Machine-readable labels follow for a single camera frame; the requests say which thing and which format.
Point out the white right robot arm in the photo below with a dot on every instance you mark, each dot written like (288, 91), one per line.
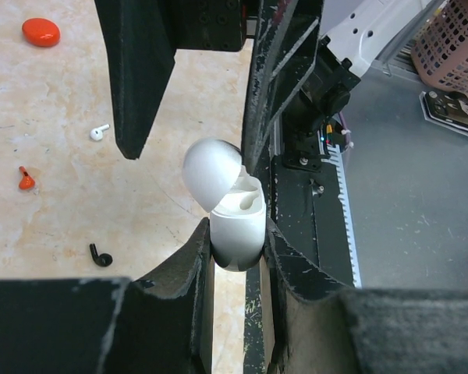
(346, 51)

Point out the orange earbud charging case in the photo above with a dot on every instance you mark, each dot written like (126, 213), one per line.
(41, 32)

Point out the white earbud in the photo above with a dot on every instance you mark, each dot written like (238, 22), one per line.
(97, 133)

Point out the orange earbud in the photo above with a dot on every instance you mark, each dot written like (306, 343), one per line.
(26, 182)

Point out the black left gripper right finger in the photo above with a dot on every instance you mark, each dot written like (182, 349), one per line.
(317, 324)

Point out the black earbud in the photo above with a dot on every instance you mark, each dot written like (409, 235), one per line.
(101, 260)

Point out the black printed card box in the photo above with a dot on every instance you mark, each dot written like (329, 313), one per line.
(444, 109)

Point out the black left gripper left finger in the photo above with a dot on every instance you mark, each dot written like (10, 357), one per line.
(160, 323)

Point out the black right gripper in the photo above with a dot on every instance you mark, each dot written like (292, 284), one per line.
(140, 41)

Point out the pink plastic basket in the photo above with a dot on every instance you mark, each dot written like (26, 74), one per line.
(440, 54)

